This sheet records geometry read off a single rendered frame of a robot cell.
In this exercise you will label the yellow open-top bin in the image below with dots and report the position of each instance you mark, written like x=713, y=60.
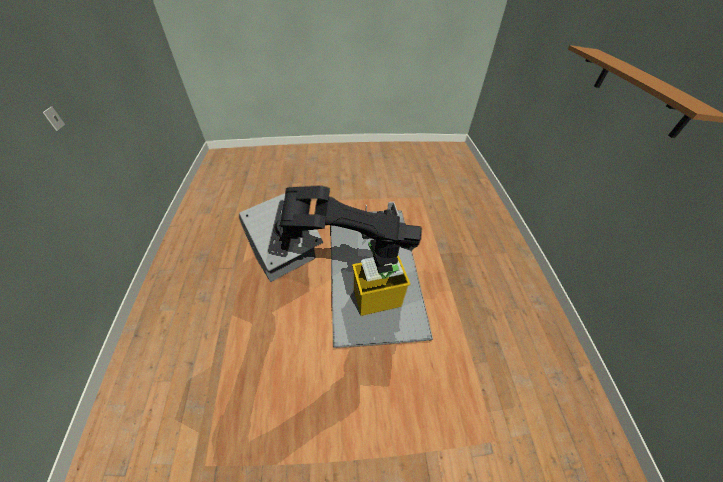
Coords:
x=379, y=301

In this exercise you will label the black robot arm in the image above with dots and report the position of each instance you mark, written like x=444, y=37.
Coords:
x=295, y=219

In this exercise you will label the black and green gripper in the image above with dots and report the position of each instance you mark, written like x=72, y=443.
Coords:
x=380, y=257

